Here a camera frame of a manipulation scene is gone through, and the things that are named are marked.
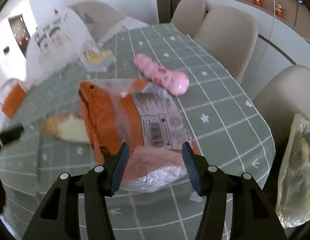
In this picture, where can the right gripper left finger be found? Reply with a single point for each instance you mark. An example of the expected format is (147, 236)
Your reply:
(57, 216)

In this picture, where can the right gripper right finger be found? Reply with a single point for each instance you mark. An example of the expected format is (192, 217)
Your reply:
(253, 216)

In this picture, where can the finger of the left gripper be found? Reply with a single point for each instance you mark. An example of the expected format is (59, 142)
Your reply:
(10, 135)

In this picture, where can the orange snack bag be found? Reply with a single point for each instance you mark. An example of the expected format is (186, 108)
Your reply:
(144, 116)

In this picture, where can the yellow chip bag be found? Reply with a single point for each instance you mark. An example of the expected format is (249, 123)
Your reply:
(69, 127)

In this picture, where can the orange tissue box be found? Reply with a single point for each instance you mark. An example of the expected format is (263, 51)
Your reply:
(12, 94)

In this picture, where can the white mesh food cover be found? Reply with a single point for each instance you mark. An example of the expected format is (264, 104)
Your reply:
(60, 39)

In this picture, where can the beige chair near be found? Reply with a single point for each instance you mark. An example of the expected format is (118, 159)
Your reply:
(286, 95)

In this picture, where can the beige chair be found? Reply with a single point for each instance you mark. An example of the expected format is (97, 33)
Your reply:
(286, 95)
(229, 35)
(188, 16)

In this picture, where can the pink caterpillar toy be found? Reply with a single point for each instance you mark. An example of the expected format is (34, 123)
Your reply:
(176, 82)

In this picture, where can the beige chair middle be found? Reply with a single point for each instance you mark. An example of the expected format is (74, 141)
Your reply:
(229, 35)

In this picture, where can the white cabinet with shelves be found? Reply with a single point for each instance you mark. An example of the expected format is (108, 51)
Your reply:
(282, 42)

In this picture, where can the red doll figurine right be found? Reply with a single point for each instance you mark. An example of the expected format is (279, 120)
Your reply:
(279, 10)

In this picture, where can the red doll figurine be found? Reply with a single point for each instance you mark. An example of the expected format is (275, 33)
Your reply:
(279, 10)
(257, 3)

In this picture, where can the beige chair far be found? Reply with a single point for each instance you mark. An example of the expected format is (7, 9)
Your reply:
(188, 16)

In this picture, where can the red doll figurine left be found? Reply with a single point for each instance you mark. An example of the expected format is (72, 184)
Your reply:
(257, 3)

